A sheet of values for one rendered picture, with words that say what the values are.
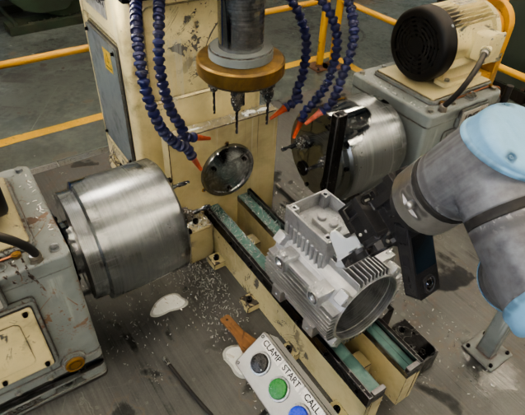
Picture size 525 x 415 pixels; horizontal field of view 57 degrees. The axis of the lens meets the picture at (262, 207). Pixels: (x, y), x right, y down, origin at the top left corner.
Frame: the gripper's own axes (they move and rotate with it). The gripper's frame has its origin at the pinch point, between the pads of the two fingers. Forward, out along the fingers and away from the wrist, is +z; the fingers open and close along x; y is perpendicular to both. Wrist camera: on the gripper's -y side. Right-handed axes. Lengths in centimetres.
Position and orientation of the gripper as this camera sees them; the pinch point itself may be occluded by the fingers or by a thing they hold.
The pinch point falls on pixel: (352, 262)
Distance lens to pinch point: 78.4
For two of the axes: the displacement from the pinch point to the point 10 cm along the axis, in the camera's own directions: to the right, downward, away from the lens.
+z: -3.1, 3.7, 8.7
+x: -8.3, 3.4, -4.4
